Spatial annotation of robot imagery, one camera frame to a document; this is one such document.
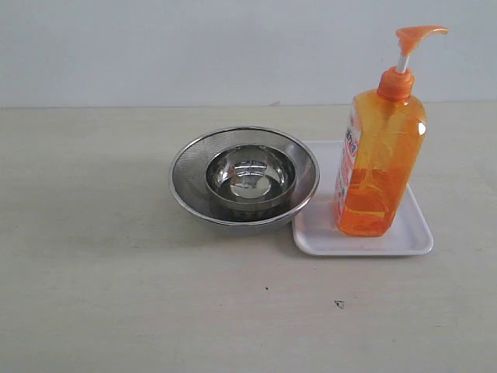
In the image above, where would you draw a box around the orange pump soap bottle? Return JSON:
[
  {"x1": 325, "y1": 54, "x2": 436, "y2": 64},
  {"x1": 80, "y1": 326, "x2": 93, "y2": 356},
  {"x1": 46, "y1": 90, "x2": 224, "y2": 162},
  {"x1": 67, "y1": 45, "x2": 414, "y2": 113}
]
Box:
[{"x1": 332, "y1": 25, "x2": 448, "y2": 237}]

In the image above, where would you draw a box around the large steel mesh colander bowl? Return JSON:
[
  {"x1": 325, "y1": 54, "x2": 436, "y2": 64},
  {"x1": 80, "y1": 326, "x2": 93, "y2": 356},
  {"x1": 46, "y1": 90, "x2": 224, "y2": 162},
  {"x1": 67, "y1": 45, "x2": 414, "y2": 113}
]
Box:
[{"x1": 169, "y1": 127, "x2": 320, "y2": 235}]

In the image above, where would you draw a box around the small stainless steel bowl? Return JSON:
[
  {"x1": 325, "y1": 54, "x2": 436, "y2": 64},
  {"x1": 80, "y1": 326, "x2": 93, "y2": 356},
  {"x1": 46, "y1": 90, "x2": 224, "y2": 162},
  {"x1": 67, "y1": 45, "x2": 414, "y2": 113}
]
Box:
[{"x1": 205, "y1": 144, "x2": 297, "y2": 211}]

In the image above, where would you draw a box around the white plastic tray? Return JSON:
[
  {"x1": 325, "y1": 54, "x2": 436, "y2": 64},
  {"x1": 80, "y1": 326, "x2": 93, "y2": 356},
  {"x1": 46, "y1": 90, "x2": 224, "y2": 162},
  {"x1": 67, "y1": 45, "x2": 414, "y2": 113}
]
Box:
[{"x1": 292, "y1": 141, "x2": 433, "y2": 256}]

